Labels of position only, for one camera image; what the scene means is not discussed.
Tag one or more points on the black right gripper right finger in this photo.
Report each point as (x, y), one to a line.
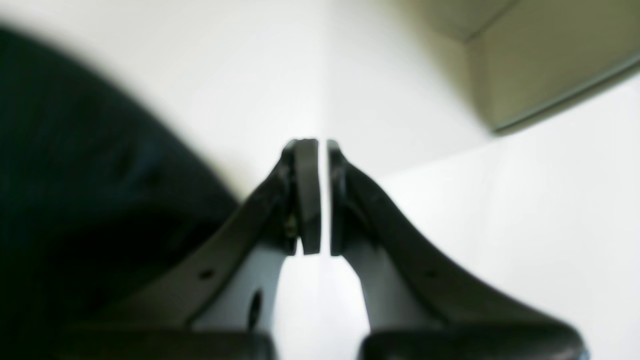
(420, 304)

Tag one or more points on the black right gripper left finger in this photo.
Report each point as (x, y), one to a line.
(218, 303)

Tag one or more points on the black t-shirt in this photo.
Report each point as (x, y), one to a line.
(97, 196)

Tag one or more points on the white cardboard box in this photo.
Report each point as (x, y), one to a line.
(514, 63)

